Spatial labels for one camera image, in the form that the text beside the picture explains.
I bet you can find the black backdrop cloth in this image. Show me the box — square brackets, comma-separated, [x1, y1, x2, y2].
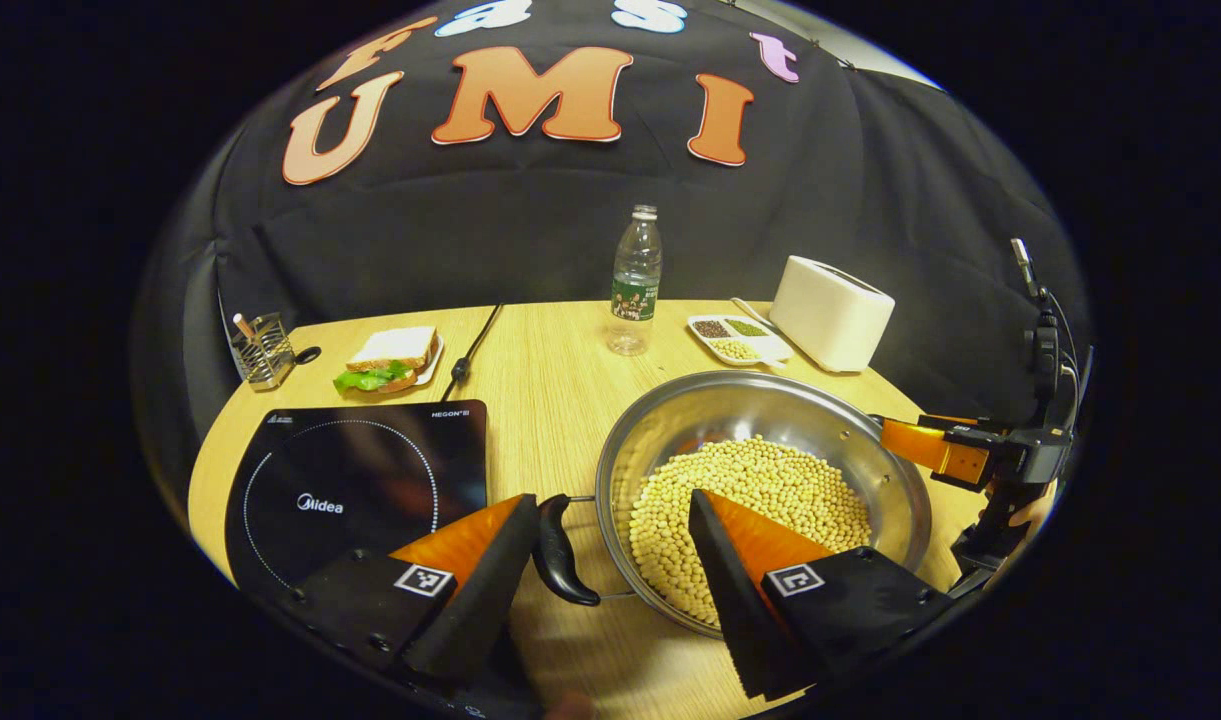
[130, 0, 1091, 471]

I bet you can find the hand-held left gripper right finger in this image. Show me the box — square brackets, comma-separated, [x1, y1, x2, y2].
[688, 488, 956, 701]

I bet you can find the wire mesh utensil holder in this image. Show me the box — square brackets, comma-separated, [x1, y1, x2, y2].
[228, 312, 298, 391]

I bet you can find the clear plastic water bottle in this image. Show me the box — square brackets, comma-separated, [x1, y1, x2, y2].
[608, 205, 663, 357]

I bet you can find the black power cable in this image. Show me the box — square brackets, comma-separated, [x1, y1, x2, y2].
[442, 303, 506, 403]

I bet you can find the white divided dish of beans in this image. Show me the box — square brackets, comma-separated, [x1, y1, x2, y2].
[686, 315, 793, 366]

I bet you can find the black induction cooktop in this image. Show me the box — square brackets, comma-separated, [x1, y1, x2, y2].
[225, 400, 489, 591]

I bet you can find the white toaster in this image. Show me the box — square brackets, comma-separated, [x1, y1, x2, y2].
[768, 255, 896, 374]

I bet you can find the steel pot with black handle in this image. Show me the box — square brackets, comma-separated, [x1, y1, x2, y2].
[532, 370, 933, 641]

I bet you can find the sandwich with lettuce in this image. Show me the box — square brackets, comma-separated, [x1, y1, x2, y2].
[332, 326, 441, 394]

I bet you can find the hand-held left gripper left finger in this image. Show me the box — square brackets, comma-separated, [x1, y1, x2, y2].
[285, 492, 541, 686]

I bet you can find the pile of yellow soybeans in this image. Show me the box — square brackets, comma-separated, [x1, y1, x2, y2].
[627, 436, 873, 626]

